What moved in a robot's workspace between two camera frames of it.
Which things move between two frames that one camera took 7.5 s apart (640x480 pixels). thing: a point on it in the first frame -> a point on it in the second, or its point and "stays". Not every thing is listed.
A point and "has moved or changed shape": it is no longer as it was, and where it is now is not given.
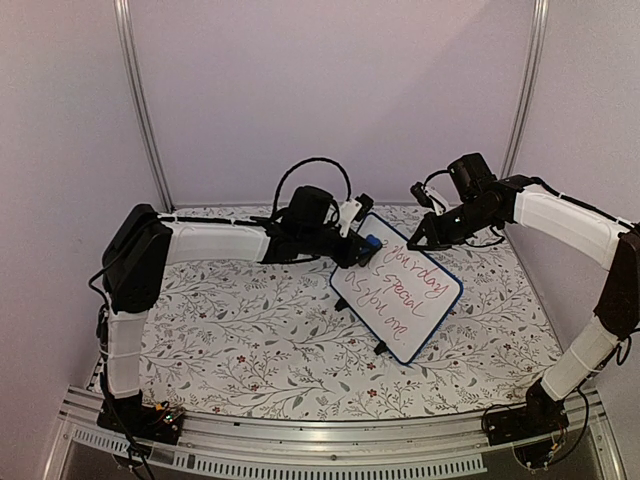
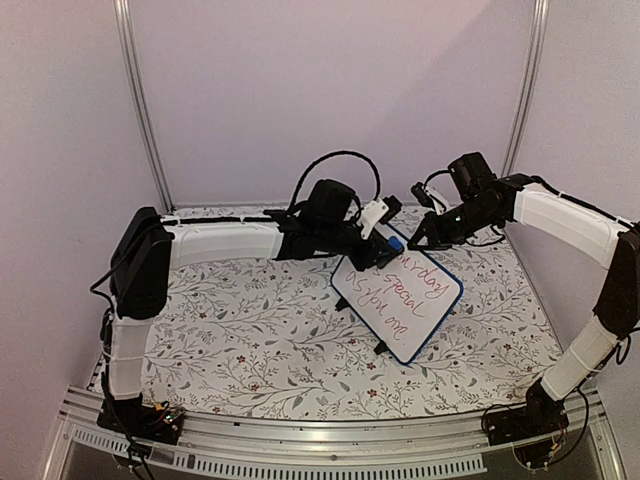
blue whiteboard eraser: (373, 240) has moved or changed shape
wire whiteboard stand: (341, 304) stays
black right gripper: (428, 228) stays
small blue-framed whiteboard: (403, 292) stays
